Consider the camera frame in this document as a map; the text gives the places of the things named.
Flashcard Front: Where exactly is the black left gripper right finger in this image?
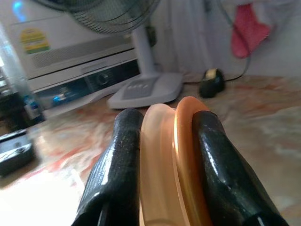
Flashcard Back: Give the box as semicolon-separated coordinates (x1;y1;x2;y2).
192;110;290;226

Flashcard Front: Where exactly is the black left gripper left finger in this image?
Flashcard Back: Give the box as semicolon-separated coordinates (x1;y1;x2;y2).
69;108;144;226

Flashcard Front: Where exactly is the orange lidded plastic container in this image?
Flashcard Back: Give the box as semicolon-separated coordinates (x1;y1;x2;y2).
139;96;214;226

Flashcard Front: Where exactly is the black tape dispenser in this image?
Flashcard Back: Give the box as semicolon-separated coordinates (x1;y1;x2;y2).
198;68;226;99

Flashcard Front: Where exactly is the dark grey flat box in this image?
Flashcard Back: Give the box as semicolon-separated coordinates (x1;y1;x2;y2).
0;129;37;178

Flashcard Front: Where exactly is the white appliance with energy label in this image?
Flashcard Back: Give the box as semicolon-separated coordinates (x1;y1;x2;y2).
0;0;142;113

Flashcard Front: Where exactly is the clear plastic water bottle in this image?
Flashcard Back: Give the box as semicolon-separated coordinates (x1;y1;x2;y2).
0;22;47;130

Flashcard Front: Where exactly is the red dotted cloth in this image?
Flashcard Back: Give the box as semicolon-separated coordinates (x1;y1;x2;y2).
230;3;272;59

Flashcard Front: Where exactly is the white pedestal fan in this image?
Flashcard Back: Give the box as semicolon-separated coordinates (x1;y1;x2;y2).
30;0;184;110

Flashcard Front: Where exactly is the black power cable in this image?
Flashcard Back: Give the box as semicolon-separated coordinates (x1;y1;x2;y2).
217;0;253;83

